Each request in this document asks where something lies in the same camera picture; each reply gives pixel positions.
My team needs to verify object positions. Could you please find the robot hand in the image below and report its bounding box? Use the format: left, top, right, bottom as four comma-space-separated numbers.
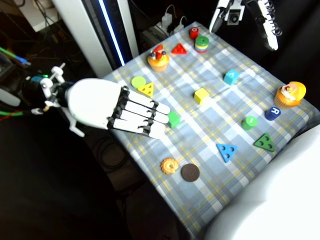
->
209, 0, 284, 51
66, 78, 172, 140

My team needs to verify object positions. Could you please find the teal cube block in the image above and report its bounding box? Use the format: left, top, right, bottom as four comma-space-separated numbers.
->
223, 69, 240, 86

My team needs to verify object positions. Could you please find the green cube block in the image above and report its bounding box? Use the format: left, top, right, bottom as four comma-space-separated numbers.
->
166, 111, 181, 130

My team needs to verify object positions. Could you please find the green round toy cookie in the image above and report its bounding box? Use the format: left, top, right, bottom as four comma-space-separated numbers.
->
130, 75, 147, 89

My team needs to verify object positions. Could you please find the yellow triangle block with holes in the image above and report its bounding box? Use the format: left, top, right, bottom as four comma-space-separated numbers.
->
136, 81, 155, 98

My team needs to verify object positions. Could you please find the orange toy cupcake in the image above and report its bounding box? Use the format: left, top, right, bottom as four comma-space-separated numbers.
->
274, 81, 307, 109

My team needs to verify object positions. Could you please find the white column with blue light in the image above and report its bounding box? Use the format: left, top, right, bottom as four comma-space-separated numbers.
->
51, 0, 140, 78

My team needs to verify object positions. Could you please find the strawberry toy cupcake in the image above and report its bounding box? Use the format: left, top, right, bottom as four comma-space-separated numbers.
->
146, 44, 171, 73

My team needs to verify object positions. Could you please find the red cylinder block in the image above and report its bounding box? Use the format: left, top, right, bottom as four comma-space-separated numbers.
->
189, 26, 200, 40

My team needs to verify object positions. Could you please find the blue cylinder block letter R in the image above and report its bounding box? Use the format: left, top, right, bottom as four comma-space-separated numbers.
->
264, 106, 282, 121

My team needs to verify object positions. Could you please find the red triangle block with holes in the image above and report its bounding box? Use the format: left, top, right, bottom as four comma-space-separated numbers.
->
171, 43, 188, 55

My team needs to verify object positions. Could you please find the green cylinder block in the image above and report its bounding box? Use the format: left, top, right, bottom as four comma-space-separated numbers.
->
241, 115, 259, 131

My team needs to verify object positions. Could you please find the yellow cube block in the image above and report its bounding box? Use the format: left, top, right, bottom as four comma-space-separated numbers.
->
193, 87, 210, 105

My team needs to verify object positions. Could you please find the yellow toy biscuit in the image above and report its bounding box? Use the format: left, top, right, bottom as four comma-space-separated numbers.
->
160, 157, 180, 175

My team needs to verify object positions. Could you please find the white power strip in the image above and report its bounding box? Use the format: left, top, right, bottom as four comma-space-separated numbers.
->
154, 4, 189, 36

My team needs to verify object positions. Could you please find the blue plaid tablecloth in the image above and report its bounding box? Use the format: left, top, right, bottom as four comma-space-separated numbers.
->
103, 21, 320, 240

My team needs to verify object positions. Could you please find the green triangle block with holes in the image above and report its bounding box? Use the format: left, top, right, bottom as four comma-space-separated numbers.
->
253, 132, 276, 153

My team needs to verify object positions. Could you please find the brown round toy cookie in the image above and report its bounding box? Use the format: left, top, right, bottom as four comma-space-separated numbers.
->
180, 163, 201, 182

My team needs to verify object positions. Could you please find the blue triangle block with holes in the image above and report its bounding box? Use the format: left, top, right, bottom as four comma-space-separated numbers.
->
215, 143, 239, 163

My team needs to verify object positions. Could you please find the white rounded shell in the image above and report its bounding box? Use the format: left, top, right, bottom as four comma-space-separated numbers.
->
203, 123, 320, 240

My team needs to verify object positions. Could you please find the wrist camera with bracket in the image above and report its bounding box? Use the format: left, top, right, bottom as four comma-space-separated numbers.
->
225, 4, 246, 26

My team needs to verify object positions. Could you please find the coloured ring stack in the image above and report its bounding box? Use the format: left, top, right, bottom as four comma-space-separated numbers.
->
194, 35, 210, 54

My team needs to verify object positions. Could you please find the green and blue cable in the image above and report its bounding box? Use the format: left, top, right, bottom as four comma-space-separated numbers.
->
0, 46, 32, 67

